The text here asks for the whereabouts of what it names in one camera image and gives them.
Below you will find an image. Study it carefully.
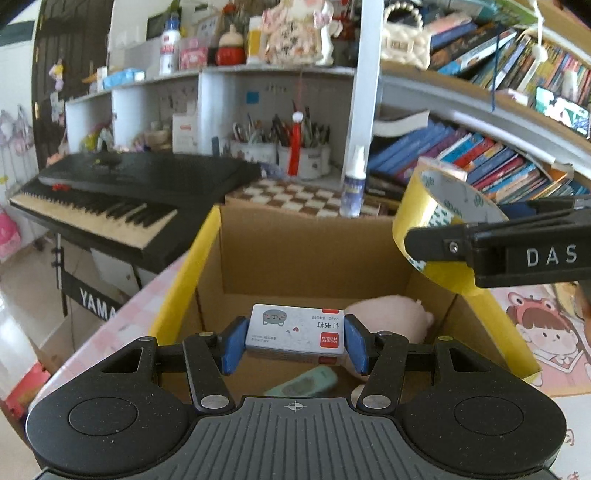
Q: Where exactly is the black keyboard stand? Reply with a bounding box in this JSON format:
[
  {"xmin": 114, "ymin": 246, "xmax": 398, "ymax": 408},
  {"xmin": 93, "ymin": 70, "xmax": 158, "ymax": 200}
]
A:
[{"xmin": 53, "ymin": 233, "xmax": 141, "ymax": 324}]

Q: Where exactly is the white pot of pens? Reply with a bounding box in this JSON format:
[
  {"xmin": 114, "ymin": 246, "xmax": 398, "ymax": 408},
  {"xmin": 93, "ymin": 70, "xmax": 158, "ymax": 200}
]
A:
[
  {"xmin": 230, "ymin": 113, "xmax": 278, "ymax": 163},
  {"xmin": 277, "ymin": 115, "xmax": 332, "ymax": 181}
]

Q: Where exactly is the blue hanging cord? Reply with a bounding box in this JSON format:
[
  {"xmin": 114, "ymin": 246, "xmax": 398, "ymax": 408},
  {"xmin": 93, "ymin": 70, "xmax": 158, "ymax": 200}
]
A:
[{"xmin": 489, "ymin": 34, "xmax": 502, "ymax": 112}]

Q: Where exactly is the yellow white carton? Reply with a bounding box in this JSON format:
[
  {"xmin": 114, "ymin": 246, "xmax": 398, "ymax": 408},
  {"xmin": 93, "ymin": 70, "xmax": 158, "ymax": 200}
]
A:
[{"xmin": 247, "ymin": 16, "xmax": 264, "ymax": 64}]

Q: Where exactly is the blue tissue pack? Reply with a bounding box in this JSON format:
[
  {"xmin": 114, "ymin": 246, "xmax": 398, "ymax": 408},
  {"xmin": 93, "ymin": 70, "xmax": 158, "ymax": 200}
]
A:
[{"xmin": 102, "ymin": 68, "xmax": 146, "ymax": 89}]

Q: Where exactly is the pink plush pig toy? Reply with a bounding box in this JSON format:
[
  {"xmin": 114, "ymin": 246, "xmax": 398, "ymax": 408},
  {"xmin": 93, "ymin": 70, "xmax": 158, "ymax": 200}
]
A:
[{"xmin": 344, "ymin": 295, "xmax": 435, "ymax": 381}]

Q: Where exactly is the white side shelf unit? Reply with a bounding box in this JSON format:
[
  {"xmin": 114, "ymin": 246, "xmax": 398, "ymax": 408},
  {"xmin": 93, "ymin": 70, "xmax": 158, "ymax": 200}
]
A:
[{"xmin": 65, "ymin": 66, "xmax": 357, "ymax": 160}]

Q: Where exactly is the pink checkered desktop mat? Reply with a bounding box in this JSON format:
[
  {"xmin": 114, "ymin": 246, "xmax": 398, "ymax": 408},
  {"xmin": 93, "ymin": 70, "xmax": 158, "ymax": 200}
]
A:
[{"xmin": 28, "ymin": 249, "xmax": 591, "ymax": 480}]

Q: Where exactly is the yellow tape roll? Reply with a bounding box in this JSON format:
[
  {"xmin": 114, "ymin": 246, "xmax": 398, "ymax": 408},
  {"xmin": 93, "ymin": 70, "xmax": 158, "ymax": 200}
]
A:
[{"xmin": 392, "ymin": 157, "xmax": 511, "ymax": 296}]

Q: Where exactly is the white box red label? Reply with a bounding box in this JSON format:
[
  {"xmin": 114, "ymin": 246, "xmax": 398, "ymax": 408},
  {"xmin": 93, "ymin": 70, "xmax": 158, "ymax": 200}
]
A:
[{"xmin": 172, "ymin": 113, "xmax": 200, "ymax": 154}]

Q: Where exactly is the row of colourful books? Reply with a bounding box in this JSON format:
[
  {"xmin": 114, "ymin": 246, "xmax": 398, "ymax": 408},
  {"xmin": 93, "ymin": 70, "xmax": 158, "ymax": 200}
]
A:
[{"xmin": 367, "ymin": 117, "xmax": 591, "ymax": 204}]

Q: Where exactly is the floral cat figurine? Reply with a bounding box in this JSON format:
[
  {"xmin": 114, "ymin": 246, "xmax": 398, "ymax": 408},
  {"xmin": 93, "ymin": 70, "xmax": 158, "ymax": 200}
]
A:
[{"xmin": 262, "ymin": 0, "xmax": 334, "ymax": 66}]

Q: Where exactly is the white quilted handbag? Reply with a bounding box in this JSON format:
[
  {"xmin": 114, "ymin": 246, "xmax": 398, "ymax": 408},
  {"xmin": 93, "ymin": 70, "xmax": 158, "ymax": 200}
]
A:
[{"xmin": 381, "ymin": 4, "xmax": 432, "ymax": 70}]

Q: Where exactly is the yellow cardboard box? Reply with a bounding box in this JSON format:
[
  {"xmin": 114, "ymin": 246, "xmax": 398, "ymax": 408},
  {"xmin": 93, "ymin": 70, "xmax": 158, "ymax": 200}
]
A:
[{"xmin": 148, "ymin": 203, "xmax": 541, "ymax": 402}]

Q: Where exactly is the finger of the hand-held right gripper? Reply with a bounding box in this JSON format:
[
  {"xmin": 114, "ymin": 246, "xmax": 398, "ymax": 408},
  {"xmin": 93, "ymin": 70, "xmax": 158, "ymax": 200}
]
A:
[
  {"xmin": 522, "ymin": 196, "xmax": 591, "ymax": 217},
  {"xmin": 404, "ymin": 222, "xmax": 477, "ymax": 278}
]

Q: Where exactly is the smartphone playing video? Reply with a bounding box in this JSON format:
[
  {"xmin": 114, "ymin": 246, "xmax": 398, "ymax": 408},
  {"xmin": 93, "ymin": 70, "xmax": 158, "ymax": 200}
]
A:
[{"xmin": 534, "ymin": 85, "xmax": 591, "ymax": 138}]

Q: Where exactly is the white spray bottle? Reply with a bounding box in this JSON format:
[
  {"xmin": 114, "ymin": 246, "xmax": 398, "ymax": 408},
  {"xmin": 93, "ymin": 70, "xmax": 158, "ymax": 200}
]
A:
[{"xmin": 340, "ymin": 145, "xmax": 368, "ymax": 217}]

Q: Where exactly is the red round doll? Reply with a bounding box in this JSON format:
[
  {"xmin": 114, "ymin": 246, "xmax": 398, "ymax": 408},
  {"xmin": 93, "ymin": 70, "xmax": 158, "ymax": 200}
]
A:
[{"xmin": 215, "ymin": 25, "xmax": 245, "ymax": 65}]

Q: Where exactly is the row of dark books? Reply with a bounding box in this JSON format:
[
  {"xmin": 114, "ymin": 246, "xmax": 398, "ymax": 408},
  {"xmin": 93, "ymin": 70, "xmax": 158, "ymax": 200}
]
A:
[{"xmin": 427, "ymin": 9, "xmax": 591, "ymax": 107}]

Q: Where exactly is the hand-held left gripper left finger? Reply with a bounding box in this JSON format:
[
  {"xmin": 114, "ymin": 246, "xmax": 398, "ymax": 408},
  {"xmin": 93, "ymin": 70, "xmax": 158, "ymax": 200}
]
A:
[{"xmin": 99, "ymin": 316, "xmax": 250, "ymax": 412}]

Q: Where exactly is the brown white chessboard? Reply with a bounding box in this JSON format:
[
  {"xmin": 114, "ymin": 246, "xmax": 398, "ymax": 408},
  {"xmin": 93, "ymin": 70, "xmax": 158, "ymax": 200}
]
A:
[{"xmin": 225, "ymin": 178, "xmax": 389, "ymax": 217}]

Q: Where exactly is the red cardboard box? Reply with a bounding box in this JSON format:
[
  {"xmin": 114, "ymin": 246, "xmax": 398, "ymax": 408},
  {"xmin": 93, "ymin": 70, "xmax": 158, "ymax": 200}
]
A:
[{"xmin": 4, "ymin": 364, "xmax": 49, "ymax": 418}]

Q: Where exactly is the white staple box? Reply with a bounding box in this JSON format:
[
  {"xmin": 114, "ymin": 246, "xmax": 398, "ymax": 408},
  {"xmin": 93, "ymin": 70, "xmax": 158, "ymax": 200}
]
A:
[{"xmin": 245, "ymin": 304, "xmax": 347, "ymax": 366}]

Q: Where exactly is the white bookshelf frame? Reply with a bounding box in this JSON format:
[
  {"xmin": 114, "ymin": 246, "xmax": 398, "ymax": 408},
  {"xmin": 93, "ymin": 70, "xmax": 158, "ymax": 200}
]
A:
[{"xmin": 344, "ymin": 0, "xmax": 591, "ymax": 183}]

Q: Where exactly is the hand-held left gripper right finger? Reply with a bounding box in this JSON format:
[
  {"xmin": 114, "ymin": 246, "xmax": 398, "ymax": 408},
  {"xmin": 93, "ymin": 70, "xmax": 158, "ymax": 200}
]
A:
[{"xmin": 344, "ymin": 314, "xmax": 496, "ymax": 412}]

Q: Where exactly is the black electronic keyboard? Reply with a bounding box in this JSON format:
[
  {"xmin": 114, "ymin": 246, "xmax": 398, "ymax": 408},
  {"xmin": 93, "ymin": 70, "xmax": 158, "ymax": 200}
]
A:
[{"xmin": 9, "ymin": 152, "xmax": 262, "ymax": 273}]

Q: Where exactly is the red tassel ornament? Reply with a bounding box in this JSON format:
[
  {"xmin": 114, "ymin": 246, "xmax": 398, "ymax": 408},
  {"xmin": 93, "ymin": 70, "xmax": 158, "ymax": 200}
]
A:
[{"xmin": 287, "ymin": 111, "xmax": 305, "ymax": 177}]

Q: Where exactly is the pink clear box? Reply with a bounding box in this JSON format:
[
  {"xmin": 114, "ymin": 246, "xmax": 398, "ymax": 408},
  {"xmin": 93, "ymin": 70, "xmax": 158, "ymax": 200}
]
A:
[{"xmin": 179, "ymin": 39, "xmax": 208, "ymax": 70}]

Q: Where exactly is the dark door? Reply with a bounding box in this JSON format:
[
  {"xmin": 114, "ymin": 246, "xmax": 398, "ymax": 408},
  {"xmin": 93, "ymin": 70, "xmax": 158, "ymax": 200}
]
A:
[{"xmin": 32, "ymin": 0, "xmax": 114, "ymax": 171}]

